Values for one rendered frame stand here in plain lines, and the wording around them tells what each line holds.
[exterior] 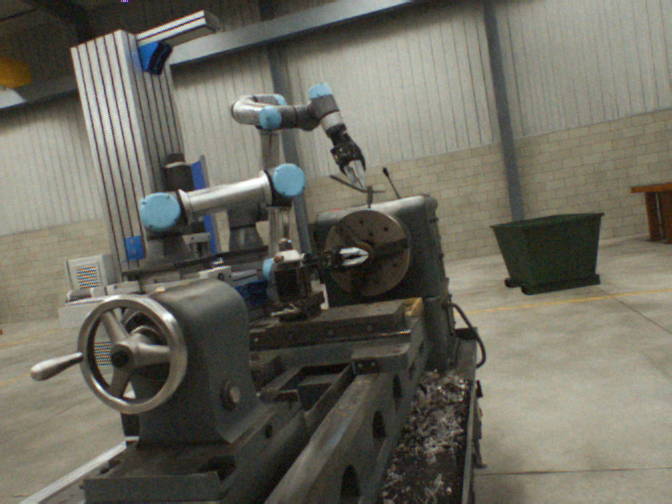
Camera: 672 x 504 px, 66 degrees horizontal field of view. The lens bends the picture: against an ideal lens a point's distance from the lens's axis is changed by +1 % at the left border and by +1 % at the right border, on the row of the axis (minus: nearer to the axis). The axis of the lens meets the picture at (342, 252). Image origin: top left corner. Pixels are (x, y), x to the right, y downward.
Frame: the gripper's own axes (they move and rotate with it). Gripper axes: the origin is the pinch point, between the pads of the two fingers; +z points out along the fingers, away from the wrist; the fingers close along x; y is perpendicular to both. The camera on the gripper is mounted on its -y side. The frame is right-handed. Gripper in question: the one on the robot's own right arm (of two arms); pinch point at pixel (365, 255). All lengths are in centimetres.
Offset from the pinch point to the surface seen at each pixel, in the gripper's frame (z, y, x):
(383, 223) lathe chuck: 4.5, -15.1, 9.1
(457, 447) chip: 24, 26, -54
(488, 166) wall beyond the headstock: 34, -1026, 83
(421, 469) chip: 15, 37, -54
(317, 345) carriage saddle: -2, 49, -17
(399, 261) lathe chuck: 8.0, -15.2, -5.1
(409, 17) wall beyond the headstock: -86, -1025, 438
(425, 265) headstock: 14.5, -30.8, -9.4
